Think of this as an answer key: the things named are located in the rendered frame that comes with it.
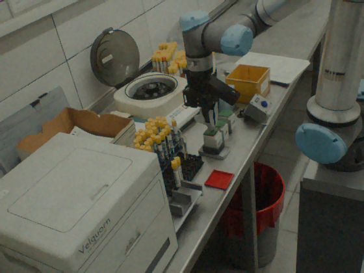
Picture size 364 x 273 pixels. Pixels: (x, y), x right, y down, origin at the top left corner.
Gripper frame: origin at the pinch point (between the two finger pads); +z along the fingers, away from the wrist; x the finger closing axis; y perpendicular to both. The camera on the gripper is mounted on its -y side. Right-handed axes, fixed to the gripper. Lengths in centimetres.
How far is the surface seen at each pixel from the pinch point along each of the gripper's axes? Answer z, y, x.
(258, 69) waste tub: 1.4, 1.6, -43.9
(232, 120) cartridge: 5.4, -0.3, -12.9
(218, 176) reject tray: 9.7, -5.4, 10.6
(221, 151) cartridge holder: 8.5, -2.1, 0.2
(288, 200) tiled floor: 97, -4, -73
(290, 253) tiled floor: 97, -15, -37
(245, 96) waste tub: 6.5, 2.3, -31.2
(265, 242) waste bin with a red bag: 77, -7, -24
